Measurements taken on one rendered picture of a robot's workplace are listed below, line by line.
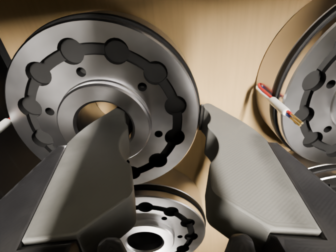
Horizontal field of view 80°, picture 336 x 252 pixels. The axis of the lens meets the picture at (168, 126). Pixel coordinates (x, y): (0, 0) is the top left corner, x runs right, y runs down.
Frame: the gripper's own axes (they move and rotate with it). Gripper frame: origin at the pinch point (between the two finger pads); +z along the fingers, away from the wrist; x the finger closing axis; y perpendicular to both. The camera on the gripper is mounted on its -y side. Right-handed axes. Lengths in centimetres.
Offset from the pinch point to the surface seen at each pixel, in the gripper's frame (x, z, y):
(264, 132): 7.6, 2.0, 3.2
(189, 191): 1.9, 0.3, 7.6
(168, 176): 0.2, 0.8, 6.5
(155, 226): -0.8, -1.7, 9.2
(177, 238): 1.0, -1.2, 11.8
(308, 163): 10.6, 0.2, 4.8
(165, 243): 0.0, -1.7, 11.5
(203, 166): 3.2, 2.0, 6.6
